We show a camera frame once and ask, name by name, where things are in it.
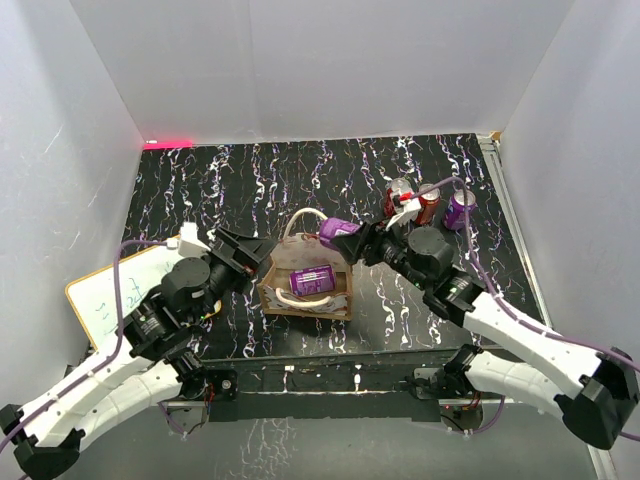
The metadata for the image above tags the purple Fanta can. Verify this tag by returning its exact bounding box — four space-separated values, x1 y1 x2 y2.
442 189 476 231
290 265 336 297
318 217 360 248

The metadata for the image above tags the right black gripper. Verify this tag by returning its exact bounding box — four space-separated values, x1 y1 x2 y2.
332 212 431 291

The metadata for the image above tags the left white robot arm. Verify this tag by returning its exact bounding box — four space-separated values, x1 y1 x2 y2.
1 222 277 479

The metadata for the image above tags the aluminium frame rail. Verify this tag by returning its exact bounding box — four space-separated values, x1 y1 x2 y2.
476 134 618 479

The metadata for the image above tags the yellow-framed whiteboard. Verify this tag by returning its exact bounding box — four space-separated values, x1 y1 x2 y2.
65 247 183 349

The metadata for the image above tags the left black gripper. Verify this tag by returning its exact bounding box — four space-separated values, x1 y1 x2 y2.
188 226 277 324

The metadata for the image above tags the pink tape strip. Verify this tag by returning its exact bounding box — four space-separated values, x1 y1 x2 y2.
143 140 193 150

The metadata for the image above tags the burlap canvas tote bag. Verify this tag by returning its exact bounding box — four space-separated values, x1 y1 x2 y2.
258 207 353 321

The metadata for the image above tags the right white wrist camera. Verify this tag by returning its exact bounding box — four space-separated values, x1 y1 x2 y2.
385 192 421 231

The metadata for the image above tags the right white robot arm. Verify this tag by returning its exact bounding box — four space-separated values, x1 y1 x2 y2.
330 223 639 450

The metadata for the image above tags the red Coca-Cola can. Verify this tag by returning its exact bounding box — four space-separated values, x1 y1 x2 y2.
383 178 413 218
414 184 441 226

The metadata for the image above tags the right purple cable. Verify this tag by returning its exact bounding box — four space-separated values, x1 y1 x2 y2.
399 176 640 443

